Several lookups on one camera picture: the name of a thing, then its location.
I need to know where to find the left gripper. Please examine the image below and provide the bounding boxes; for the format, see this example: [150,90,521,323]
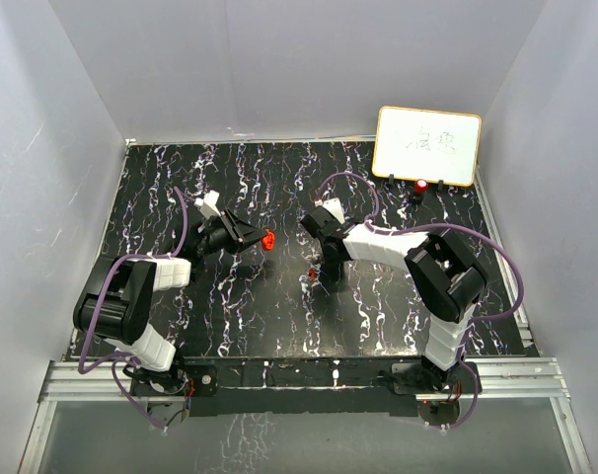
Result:
[196,208,267,258]

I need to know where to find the orange earbud charging case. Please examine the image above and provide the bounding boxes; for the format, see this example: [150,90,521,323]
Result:
[261,229,275,252]

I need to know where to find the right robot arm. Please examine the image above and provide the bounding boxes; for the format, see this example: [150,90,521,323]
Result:
[301,205,488,392]

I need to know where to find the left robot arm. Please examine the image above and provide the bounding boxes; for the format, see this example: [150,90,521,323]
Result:
[73,209,275,394]

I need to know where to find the yellow framed whiteboard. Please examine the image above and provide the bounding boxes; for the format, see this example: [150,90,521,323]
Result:
[372,106,483,187]

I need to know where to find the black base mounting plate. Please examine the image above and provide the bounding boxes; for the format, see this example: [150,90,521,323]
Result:
[131,356,481,423]

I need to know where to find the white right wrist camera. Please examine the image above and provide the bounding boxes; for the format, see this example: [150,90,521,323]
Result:
[315,197,345,223]

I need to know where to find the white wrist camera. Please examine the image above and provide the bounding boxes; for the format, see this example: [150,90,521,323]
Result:
[194,190,221,219]
[315,197,345,223]

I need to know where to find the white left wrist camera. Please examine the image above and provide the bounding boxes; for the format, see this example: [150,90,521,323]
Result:
[194,190,221,219]

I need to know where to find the aluminium frame rail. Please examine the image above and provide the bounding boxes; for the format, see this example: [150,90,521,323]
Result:
[20,356,593,473]

